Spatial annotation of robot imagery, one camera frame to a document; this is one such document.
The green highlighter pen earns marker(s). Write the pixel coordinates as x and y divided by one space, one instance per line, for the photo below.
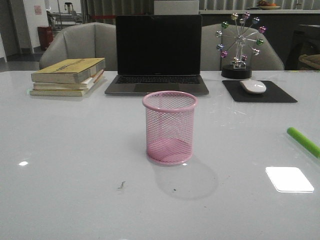
304 141

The pink mesh pen holder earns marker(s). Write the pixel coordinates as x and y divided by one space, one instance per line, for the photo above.
169 126

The grey laptop black screen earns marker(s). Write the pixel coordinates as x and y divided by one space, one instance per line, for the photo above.
158 53

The middle cream book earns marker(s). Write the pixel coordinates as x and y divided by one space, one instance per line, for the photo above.
86 84

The right grey armchair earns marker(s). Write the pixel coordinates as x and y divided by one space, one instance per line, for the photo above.
210 59

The grey armchair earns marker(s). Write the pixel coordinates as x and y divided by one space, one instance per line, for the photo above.
89 40
210 59

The white computer mouse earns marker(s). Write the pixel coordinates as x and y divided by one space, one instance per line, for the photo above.
253 86

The top yellow book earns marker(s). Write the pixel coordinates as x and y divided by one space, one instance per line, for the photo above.
69 71

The yellow book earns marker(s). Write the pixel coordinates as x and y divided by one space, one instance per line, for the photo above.
69 71
59 93

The left grey armchair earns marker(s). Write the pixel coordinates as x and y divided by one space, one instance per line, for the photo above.
89 40

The bottom yellow book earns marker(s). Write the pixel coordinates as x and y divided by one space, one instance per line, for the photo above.
59 93

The ferris wheel desk ornament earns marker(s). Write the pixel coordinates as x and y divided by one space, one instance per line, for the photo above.
238 67

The red bin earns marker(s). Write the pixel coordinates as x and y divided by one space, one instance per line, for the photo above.
45 34

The fruit bowl on counter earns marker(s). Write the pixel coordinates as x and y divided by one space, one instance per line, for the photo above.
265 5

